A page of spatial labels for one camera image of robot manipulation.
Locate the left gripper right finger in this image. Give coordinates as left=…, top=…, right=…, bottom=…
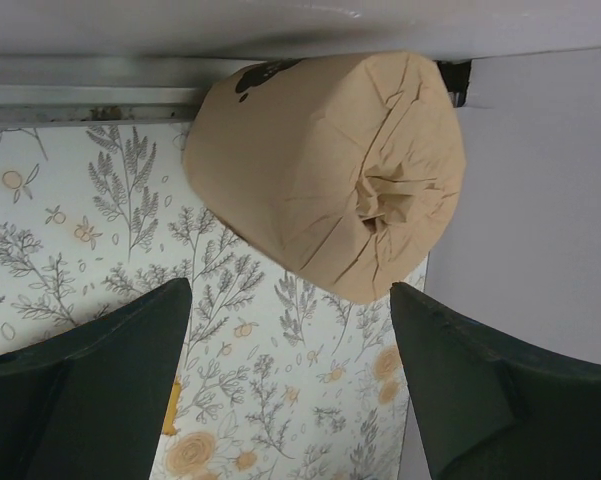
left=390, top=283, right=601, bottom=479

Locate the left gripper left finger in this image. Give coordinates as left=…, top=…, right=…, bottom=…
left=0, top=278, right=192, bottom=480

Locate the brown roll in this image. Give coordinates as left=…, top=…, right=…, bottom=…
left=183, top=51, right=467, bottom=304

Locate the floral patterned table mat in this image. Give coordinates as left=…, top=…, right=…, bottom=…
left=0, top=124, right=409, bottom=479

